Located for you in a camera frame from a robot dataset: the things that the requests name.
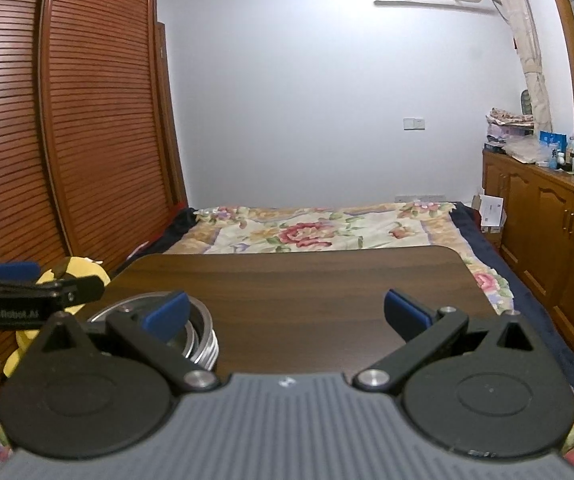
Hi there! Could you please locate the dark cloth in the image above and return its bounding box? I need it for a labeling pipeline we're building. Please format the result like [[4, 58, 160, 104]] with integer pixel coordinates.
[[126, 205, 198, 262]]

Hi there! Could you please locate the yellow plush toy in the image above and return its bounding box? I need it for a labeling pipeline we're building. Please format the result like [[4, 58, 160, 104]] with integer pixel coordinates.
[[4, 256, 110, 377]]

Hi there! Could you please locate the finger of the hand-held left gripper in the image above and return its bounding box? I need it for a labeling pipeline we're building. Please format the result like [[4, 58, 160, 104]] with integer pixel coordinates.
[[32, 277, 106, 309], [0, 260, 40, 288]]

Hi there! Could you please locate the large steel bowl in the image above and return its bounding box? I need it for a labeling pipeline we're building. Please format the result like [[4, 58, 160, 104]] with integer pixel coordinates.
[[87, 290, 220, 372]]

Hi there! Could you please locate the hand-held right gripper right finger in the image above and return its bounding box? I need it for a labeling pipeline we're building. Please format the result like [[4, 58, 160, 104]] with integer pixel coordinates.
[[352, 289, 548, 394]]

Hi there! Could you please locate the pile of folded cloths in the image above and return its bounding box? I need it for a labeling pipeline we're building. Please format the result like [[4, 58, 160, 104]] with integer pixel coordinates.
[[485, 107, 536, 144]]

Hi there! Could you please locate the beige curtain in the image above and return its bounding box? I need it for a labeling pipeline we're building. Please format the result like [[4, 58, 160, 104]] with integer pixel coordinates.
[[492, 0, 553, 134]]

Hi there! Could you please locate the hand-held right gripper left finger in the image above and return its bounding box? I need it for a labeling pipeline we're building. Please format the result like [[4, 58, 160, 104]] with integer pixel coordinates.
[[29, 290, 220, 394]]

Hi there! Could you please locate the wooden louvered wardrobe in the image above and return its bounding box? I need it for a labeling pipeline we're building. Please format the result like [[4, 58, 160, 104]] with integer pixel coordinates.
[[0, 0, 188, 361]]

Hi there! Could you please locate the blue box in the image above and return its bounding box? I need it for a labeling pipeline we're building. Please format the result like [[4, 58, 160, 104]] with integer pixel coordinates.
[[539, 131, 568, 159]]

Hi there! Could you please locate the dark blue bed sheet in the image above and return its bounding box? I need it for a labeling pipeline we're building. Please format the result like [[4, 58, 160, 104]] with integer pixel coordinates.
[[449, 201, 574, 412]]

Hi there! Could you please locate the wooden sideboard cabinet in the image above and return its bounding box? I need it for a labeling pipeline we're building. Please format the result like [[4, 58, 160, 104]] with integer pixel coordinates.
[[481, 148, 574, 367]]

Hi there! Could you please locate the floral blanket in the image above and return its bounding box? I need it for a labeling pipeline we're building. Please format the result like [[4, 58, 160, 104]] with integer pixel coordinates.
[[0, 201, 574, 480]]

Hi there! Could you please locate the clear plastic bag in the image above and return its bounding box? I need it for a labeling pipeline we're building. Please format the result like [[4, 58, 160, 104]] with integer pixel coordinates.
[[504, 137, 543, 164]]

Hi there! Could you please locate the white cardboard box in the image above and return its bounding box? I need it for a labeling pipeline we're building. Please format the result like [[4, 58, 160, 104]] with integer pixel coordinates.
[[471, 194, 506, 234]]

